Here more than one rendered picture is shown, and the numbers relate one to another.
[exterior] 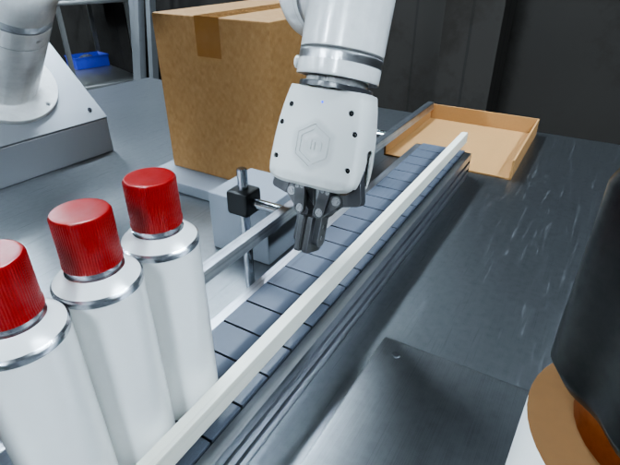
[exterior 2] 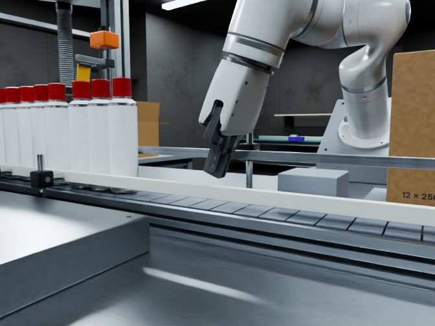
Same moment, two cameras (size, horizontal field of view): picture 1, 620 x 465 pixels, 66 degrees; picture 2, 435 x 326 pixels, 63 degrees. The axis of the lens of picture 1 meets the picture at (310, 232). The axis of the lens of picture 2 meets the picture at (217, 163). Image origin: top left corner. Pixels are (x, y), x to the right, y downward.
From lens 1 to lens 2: 0.74 m
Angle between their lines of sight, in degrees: 87
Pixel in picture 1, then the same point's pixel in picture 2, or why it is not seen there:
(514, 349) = (155, 306)
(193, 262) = (112, 110)
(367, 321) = (207, 249)
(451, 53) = not seen: outside the picture
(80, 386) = (76, 125)
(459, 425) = (57, 224)
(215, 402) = (102, 176)
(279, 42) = (407, 71)
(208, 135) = not seen: hidden behind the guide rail
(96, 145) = not seen: hidden behind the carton
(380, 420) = (81, 212)
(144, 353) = (91, 131)
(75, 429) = (71, 136)
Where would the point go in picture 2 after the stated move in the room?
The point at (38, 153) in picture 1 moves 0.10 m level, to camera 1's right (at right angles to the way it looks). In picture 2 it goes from (356, 167) to (371, 172)
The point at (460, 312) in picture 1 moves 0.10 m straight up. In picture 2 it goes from (220, 286) to (220, 194)
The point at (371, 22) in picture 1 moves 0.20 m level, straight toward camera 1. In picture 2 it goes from (237, 12) to (93, 17)
